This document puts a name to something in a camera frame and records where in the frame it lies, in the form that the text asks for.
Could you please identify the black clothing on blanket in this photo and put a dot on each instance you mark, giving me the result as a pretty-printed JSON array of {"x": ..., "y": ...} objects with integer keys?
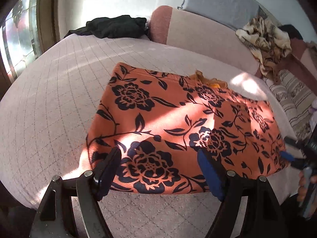
[{"x": 292, "y": 32}]

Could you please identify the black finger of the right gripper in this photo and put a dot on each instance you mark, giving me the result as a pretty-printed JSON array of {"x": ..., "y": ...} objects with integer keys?
[{"x": 298, "y": 144}]

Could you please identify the orange floral long-sleeve shirt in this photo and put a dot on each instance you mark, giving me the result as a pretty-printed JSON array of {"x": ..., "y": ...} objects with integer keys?
[{"x": 159, "y": 122}]

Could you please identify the black garment pile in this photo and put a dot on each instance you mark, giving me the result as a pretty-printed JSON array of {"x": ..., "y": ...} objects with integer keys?
[{"x": 119, "y": 27}]

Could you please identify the brown wooden window frame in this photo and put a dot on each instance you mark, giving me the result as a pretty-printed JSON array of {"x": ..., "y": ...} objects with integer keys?
[{"x": 47, "y": 23}]

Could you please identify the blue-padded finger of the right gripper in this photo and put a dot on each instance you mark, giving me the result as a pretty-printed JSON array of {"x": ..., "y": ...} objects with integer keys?
[{"x": 298, "y": 163}]

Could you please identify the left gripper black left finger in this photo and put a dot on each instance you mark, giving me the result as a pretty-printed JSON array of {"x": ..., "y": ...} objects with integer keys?
[{"x": 55, "y": 215}]

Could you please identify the stained glass window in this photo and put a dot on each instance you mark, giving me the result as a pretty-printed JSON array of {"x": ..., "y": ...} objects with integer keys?
[{"x": 19, "y": 38}]

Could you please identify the brown cream patterned blanket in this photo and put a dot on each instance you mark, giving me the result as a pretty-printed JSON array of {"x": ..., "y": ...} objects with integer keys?
[{"x": 268, "y": 44}]

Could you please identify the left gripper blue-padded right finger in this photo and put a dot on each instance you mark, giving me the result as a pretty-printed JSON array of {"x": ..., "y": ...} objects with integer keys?
[{"x": 263, "y": 217}]

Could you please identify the person's right hand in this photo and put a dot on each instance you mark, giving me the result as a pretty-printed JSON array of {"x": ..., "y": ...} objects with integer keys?
[{"x": 301, "y": 189}]

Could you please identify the striped floral bedding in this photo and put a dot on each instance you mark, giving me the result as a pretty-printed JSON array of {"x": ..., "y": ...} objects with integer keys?
[{"x": 296, "y": 100}]

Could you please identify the quilted pink bed cover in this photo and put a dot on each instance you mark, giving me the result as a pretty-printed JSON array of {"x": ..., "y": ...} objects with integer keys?
[{"x": 48, "y": 111}]

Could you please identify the grey pillow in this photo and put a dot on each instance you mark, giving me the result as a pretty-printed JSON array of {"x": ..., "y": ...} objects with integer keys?
[{"x": 231, "y": 13}]

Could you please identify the pink rolled bolster quilt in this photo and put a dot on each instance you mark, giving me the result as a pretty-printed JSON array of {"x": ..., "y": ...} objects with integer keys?
[{"x": 195, "y": 33}]

